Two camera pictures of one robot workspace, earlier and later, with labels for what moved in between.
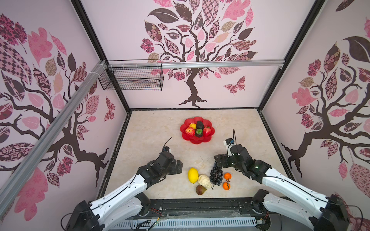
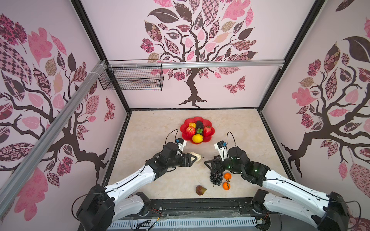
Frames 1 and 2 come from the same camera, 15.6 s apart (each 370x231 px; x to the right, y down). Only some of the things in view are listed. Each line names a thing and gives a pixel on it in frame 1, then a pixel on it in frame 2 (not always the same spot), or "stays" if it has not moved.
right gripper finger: [222, 160] → [216, 164]
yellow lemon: [192, 175] → [197, 138]
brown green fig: [200, 189] stays
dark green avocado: [200, 125] stays
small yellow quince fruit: [193, 125] stays
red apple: [190, 131] stays
